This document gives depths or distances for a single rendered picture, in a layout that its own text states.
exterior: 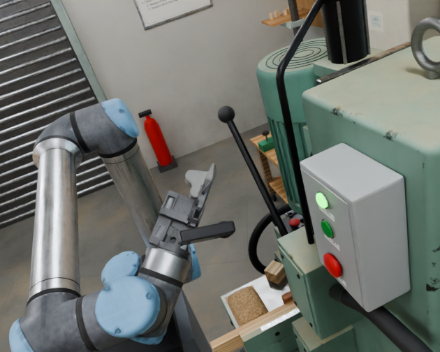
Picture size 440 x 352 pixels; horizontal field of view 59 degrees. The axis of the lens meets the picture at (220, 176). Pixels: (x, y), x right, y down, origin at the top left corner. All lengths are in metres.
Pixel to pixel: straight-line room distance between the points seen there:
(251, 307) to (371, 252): 0.65
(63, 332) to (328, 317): 0.40
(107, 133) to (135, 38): 2.66
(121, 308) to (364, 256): 0.38
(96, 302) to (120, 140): 0.53
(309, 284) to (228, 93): 3.43
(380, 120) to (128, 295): 0.44
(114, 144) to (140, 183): 0.15
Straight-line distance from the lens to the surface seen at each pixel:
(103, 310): 0.65
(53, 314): 0.70
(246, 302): 1.06
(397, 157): 0.41
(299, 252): 0.60
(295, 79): 0.66
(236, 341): 1.00
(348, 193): 0.39
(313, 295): 0.60
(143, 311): 0.64
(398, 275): 0.48
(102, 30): 3.67
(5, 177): 4.10
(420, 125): 0.41
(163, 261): 0.77
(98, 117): 1.06
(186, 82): 3.81
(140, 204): 1.20
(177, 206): 0.81
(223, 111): 0.79
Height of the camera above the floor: 1.71
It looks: 30 degrees down
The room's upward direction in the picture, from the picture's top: 19 degrees counter-clockwise
